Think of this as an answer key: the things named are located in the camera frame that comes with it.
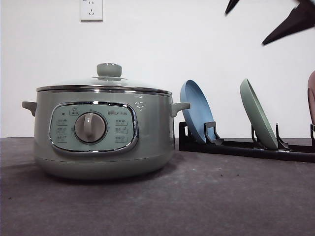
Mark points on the black plate rack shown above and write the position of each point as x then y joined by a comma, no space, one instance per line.
214,145

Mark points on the pink plate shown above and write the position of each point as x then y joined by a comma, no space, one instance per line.
311,96

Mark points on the blue plate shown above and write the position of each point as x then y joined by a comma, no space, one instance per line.
200,111

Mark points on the green electric steamer pot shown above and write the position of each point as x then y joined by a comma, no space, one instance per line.
103,134

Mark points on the glass lid with green knob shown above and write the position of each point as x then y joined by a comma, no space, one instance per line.
109,75

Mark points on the white wall socket left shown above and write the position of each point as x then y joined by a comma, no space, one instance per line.
91,10

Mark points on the green plate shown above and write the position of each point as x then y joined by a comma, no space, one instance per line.
258,116

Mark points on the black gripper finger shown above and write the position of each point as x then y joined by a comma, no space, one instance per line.
301,18
231,4

